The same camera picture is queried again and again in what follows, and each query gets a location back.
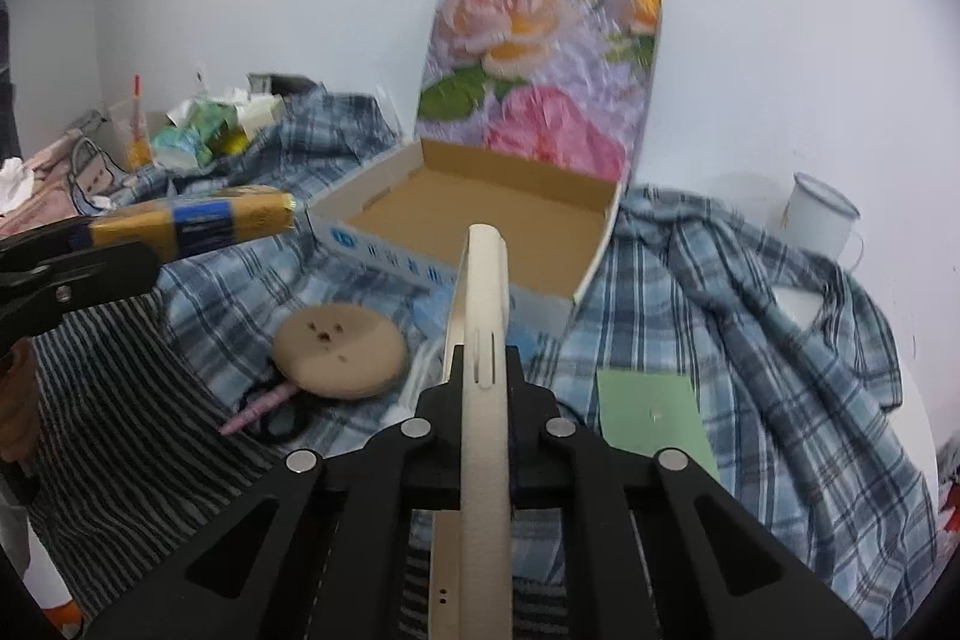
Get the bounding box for yellow cigarette pack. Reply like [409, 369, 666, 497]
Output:
[86, 185, 299, 263]

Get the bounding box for green leather pouch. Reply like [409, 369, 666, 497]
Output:
[597, 369, 719, 479]

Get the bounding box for beige phone case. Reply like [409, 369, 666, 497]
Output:
[428, 224, 512, 638]

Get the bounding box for pink handled scissors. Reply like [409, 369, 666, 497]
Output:
[218, 380, 314, 447]

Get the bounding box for round tan pouch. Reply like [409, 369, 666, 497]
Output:
[270, 302, 409, 401]

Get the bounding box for pink cartoon bag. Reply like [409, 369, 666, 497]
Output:
[2, 130, 135, 237]

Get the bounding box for plastic cup with straw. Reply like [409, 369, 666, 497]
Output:
[106, 73, 153, 170]

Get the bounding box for black white striped cloth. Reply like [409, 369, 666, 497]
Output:
[28, 294, 278, 619]

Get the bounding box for crumpled green packaging pile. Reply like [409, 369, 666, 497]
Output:
[149, 89, 283, 170]

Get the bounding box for blue plaid shirt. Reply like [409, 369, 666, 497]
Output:
[125, 88, 935, 637]

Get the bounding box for open cardboard box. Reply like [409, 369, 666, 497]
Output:
[305, 136, 625, 339]

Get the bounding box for white enamel mug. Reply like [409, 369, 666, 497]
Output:
[778, 172, 866, 271]

